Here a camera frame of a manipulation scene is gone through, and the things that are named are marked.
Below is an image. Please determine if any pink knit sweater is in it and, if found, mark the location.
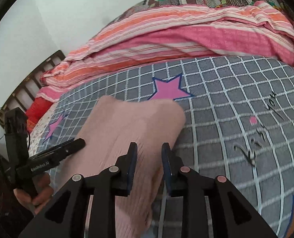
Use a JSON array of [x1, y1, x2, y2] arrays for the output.
[[53, 96, 186, 237]]

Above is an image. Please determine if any person's left hand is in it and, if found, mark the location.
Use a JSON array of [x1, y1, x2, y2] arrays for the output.
[[12, 172, 55, 216]]

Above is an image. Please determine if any red pillow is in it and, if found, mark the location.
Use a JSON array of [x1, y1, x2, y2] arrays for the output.
[[25, 97, 53, 133]]

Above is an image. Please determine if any dark wooden headboard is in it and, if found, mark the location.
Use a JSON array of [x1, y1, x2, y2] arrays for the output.
[[0, 50, 65, 117]]

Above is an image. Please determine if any pink striped quilt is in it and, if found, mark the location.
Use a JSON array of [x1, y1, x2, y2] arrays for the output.
[[38, 1, 294, 103]]

